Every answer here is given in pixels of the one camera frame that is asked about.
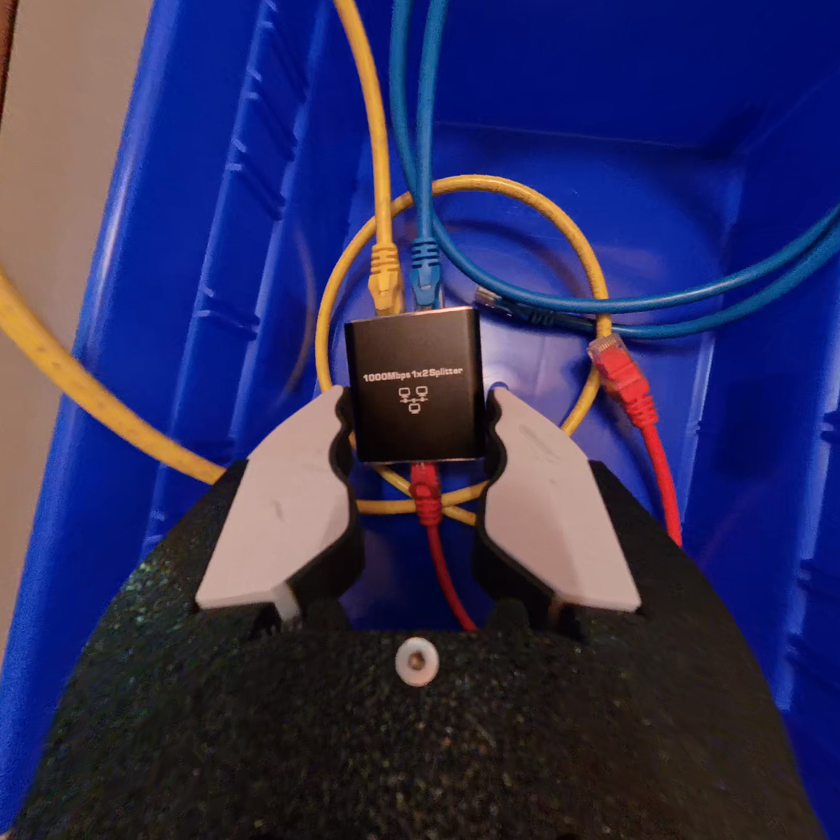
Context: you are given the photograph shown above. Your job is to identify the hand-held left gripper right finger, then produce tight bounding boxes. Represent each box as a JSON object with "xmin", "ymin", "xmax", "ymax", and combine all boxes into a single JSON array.
[{"xmin": 472, "ymin": 386, "xmax": 643, "ymax": 631}]

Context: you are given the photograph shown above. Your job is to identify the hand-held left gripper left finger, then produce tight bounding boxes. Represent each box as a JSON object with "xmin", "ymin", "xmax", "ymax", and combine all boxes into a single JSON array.
[{"xmin": 196, "ymin": 386, "xmax": 363, "ymax": 621}]

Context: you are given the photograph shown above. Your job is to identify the red ethernet cable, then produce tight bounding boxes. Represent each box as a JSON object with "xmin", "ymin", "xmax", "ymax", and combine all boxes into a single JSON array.
[{"xmin": 408, "ymin": 331, "xmax": 683, "ymax": 632}]

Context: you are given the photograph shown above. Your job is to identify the black network splitter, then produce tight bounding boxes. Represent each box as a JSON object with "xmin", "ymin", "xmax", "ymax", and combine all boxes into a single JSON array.
[{"xmin": 344, "ymin": 307, "xmax": 488, "ymax": 463}]

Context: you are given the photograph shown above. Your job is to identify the yellow ethernet cable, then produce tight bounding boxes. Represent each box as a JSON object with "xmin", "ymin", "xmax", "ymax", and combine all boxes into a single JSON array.
[{"xmin": 0, "ymin": 0, "xmax": 613, "ymax": 527}]

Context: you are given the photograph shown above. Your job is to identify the blue ethernet cable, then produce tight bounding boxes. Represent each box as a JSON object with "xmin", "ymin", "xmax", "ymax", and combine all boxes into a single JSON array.
[{"xmin": 390, "ymin": 0, "xmax": 840, "ymax": 339}]

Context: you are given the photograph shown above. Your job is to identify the blue plastic bin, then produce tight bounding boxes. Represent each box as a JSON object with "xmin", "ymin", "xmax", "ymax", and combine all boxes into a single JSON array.
[{"xmin": 0, "ymin": 0, "xmax": 840, "ymax": 840}]

